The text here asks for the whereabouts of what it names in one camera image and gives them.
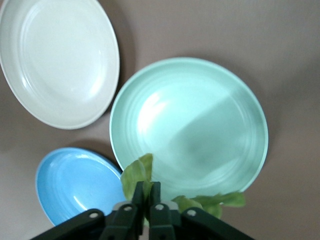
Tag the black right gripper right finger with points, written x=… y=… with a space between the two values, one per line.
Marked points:
x=165 y=222

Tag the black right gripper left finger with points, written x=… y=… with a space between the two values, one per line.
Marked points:
x=125 y=220

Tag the green lettuce leaf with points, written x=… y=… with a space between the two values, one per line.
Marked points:
x=135 y=175

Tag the blue plate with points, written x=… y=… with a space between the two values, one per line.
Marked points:
x=75 y=180

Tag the light green plate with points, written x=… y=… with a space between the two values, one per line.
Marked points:
x=190 y=120

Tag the beige white plate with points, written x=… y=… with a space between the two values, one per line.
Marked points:
x=57 y=60

